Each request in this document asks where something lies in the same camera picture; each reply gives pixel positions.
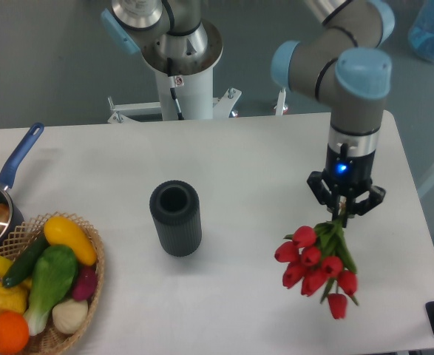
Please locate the green bok choy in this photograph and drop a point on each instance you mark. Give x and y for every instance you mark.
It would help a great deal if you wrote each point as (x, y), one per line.
(53, 274)

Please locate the white garlic bulb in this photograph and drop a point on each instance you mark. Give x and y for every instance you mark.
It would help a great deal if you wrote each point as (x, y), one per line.
(69, 315)

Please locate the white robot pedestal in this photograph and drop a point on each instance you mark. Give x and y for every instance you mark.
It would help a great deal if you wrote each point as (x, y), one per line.
(181, 97)

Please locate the yellow squash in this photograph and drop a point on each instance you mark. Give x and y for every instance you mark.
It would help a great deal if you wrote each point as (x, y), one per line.
(60, 230)

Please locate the dark grey ribbed vase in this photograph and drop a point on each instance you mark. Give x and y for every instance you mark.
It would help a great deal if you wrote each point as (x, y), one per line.
(175, 210)

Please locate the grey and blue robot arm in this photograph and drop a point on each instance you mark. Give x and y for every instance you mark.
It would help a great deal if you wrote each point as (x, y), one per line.
(343, 69)

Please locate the purple red onion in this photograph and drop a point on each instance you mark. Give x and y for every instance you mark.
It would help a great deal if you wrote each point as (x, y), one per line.
(85, 284)

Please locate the dark green cucumber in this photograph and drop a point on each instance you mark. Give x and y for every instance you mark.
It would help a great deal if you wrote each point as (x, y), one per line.
(23, 266)

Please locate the red tulip bouquet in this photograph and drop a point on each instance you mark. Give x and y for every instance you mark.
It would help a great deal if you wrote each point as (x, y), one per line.
(318, 259)

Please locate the orange fruit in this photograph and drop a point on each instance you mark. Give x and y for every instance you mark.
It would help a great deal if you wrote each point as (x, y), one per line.
(14, 333)

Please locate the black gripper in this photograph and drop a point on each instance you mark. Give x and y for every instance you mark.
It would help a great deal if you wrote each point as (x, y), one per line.
(341, 173)

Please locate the blue handled saucepan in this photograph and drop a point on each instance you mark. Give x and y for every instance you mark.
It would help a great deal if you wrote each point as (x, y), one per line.
(8, 175)

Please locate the yellow bell pepper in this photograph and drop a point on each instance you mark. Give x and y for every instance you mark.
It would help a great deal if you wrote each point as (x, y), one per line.
(13, 299)

